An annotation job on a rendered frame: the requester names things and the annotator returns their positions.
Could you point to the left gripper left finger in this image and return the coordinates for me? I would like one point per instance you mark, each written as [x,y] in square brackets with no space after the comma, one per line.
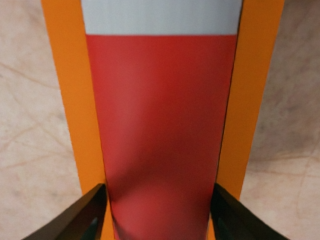
[85,214]

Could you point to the red and grey cylinder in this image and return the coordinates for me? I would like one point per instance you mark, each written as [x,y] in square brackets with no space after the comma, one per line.
[161,72]

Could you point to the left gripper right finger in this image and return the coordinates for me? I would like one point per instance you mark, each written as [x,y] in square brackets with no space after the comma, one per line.
[228,214]

